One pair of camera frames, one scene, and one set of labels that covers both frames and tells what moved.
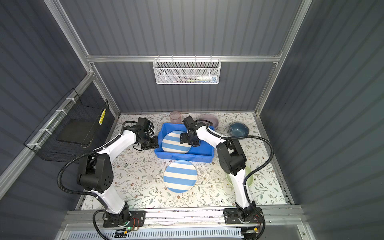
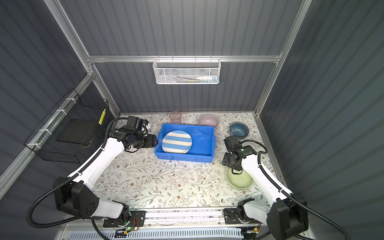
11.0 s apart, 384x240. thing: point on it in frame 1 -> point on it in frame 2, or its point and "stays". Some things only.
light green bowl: [249, 180] stays
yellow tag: [101, 118] stays
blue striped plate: [180, 176] -> [179, 142]
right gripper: [183, 140] -> [225, 160]
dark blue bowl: [238, 129] stays
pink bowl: [211, 118] stays
